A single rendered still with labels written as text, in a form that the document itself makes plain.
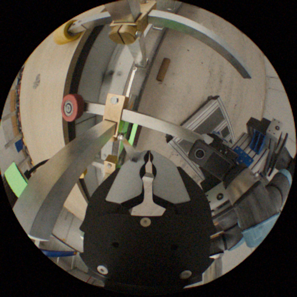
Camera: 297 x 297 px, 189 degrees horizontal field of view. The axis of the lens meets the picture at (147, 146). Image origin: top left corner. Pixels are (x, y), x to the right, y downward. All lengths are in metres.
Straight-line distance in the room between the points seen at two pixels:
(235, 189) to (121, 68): 0.60
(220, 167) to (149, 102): 1.00
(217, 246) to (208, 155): 0.49
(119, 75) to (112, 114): 0.31
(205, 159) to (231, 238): 0.48
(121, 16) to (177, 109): 1.08
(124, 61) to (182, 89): 0.80
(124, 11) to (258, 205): 0.33
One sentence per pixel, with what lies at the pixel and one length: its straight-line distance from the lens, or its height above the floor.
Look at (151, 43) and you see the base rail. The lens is 0.49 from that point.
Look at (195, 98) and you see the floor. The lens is 1.23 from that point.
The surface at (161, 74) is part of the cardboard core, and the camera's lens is 1.07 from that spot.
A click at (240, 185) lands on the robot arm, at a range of 0.19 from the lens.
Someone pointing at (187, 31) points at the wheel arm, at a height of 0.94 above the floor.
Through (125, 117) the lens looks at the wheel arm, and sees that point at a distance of 0.25.
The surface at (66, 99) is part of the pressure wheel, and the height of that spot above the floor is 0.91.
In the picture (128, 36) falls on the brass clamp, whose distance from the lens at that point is 0.19.
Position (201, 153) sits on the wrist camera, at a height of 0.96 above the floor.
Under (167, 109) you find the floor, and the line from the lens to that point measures 1.12.
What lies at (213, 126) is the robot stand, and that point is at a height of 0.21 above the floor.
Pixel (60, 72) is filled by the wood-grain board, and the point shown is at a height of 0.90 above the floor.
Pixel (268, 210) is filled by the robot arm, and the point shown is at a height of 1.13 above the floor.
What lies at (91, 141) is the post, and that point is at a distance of 0.15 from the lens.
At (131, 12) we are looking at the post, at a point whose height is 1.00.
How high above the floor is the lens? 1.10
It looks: 61 degrees down
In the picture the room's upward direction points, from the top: 177 degrees counter-clockwise
